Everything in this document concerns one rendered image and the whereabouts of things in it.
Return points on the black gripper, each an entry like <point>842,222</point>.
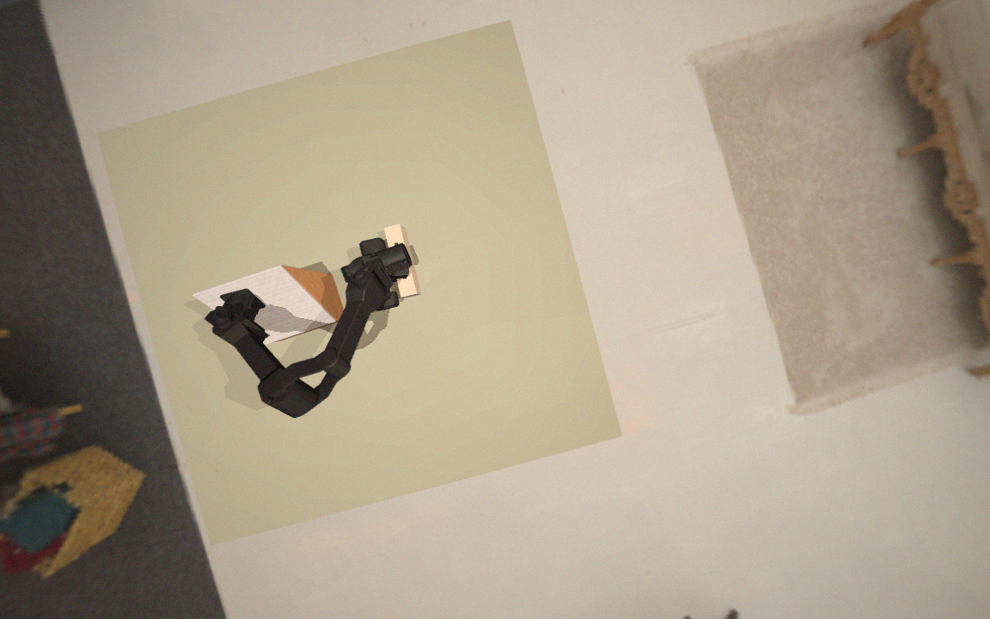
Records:
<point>370,248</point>

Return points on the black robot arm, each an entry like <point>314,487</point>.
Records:
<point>281,388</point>

